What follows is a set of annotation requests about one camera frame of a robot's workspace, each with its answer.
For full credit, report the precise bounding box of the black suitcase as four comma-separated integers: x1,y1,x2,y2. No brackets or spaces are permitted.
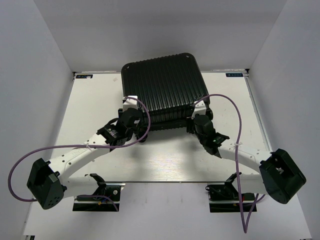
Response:
121,53,209,139

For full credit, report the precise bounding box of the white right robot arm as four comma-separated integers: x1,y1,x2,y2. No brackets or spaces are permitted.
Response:
187,115,307,204

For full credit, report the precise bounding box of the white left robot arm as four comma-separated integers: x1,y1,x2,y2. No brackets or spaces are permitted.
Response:
27,107,144,210

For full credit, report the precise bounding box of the blue label sticker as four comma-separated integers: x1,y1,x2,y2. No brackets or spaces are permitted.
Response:
225,72,244,78
75,74,93,79

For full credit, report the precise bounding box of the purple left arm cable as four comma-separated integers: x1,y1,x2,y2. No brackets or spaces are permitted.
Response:
7,95,152,212

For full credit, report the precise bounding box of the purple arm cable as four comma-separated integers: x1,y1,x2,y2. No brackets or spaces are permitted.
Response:
193,93,266,233
7,95,152,212

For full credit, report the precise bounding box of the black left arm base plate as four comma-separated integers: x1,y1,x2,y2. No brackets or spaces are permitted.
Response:
72,183,126,212

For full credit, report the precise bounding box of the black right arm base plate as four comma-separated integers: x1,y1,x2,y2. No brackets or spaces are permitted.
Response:
205,183,240,213

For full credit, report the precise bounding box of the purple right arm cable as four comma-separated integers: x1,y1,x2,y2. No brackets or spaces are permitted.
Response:
193,93,266,233

